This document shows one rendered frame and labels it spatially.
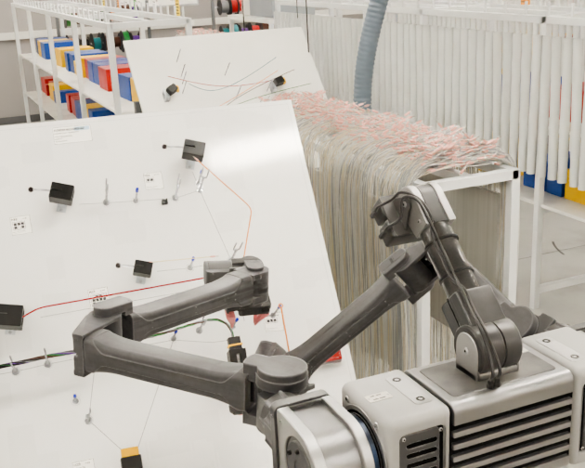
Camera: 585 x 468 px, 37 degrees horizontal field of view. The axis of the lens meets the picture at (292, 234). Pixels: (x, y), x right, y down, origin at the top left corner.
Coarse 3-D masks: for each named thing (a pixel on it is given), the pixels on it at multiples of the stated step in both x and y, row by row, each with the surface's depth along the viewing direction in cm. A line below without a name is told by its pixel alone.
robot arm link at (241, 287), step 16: (240, 272) 177; (256, 272) 177; (208, 288) 169; (224, 288) 170; (240, 288) 173; (256, 288) 178; (96, 304) 151; (112, 304) 151; (128, 304) 152; (144, 304) 160; (160, 304) 160; (176, 304) 161; (192, 304) 164; (208, 304) 167; (224, 304) 170; (240, 304) 174; (256, 304) 178; (128, 320) 154; (144, 320) 155; (160, 320) 158; (176, 320) 161; (128, 336) 155; (144, 336) 156
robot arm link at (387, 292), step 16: (400, 256) 179; (384, 272) 179; (384, 288) 181; (400, 288) 181; (432, 288) 183; (352, 304) 185; (368, 304) 182; (384, 304) 182; (336, 320) 185; (352, 320) 182; (368, 320) 183; (320, 336) 185; (336, 336) 183; (352, 336) 184; (288, 352) 188; (304, 352) 185; (320, 352) 184; (336, 352) 185
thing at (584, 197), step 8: (520, 88) 531; (560, 88) 498; (560, 96) 498; (560, 104) 499; (568, 152) 545; (568, 160) 529; (568, 168) 527; (528, 176) 537; (568, 176) 504; (528, 184) 539; (544, 184) 526; (552, 184) 518; (560, 184) 512; (568, 184) 505; (552, 192) 519; (560, 192) 513; (568, 192) 507; (576, 192) 501; (584, 192) 494; (576, 200) 502; (584, 200) 495
